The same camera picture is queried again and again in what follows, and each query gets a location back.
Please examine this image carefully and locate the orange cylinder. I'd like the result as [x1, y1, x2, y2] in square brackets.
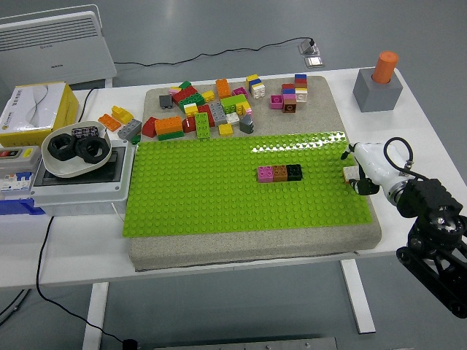
[371, 50, 399, 84]

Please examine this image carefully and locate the white shallow bowl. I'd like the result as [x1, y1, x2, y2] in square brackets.
[41, 122, 113, 179]

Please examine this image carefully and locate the white panel heater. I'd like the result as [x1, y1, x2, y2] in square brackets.
[0, 4, 117, 89]

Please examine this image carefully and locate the brown brick on baseplate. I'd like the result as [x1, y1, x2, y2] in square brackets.
[271, 164, 289, 183]

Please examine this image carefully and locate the lime green brick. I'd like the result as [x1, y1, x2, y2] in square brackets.
[220, 94, 249, 114]

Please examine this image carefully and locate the green studded baseplate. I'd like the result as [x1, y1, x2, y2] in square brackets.
[122, 131, 374, 238]

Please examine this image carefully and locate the white table leg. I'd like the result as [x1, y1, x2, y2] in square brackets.
[82, 282, 110, 350]
[339, 259, 377, 335]

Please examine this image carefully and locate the white electrical enclosure box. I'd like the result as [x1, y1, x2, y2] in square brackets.
[28, 140, 136, 217]

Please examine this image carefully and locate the grey-brown mat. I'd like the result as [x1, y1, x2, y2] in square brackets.
[128, 75, 383, 273]

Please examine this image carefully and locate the dark green studded brick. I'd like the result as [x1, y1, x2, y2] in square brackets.
[178, 93, 205, 111]

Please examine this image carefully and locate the yellow curved brick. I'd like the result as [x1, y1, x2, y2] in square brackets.
[110, 105, 134, 123]

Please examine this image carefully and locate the black brick on baseplate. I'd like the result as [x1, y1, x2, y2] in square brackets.
[286, 163, 304, 182]

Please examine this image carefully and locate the green long brick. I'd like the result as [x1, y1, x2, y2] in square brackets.
[194, 112, 213, 141]

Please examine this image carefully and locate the orange flat brick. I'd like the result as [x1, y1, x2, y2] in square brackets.
[98, 113, 122, 133]

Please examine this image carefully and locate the open floor socket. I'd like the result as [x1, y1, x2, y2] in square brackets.
[298, 39, 322, 55]

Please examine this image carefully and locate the robot right hand white shell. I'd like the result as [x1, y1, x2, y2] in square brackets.
[341, 141, 406, 197]

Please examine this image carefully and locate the thin black cable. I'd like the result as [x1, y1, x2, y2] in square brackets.
[77, 87, 100, 121]

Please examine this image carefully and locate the long black cable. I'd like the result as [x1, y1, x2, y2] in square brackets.
[35, 215, 127, 344]

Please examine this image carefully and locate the small dark patterned block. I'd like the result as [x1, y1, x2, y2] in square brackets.
[71, 125, 100, 139]

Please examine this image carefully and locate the grey long brick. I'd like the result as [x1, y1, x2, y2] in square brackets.
[208, 101, 229, 127]

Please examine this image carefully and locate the yellow white tissue box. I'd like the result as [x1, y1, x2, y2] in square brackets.
[0, 82, 80, 149]

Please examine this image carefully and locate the orange long brick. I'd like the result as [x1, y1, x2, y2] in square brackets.
[215, 78, 232, 100]

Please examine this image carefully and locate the orange wide brick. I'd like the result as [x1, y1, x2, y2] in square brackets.
[154, 116, 184, 136]

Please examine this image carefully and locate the large black hex nut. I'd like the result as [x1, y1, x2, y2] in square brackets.
[48, 133, 78, 160]
[74, 136, 107, 164]

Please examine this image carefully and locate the black floor power cable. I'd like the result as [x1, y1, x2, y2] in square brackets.
[112, 36, 315, 68]

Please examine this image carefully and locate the light grey brick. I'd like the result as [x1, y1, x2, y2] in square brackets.
[117, 118, 143, 140]

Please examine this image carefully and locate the large red brick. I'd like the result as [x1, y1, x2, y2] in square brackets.
[171, 86, 200, 105]

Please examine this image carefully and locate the grey circuit breaker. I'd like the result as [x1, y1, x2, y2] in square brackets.
[0, 145, 42, 194]

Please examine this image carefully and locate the red sloped brick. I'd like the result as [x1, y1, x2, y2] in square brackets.
[141, 117, 159, 139]

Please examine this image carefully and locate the grey cube holder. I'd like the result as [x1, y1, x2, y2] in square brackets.
[352, 67, 404, 113]

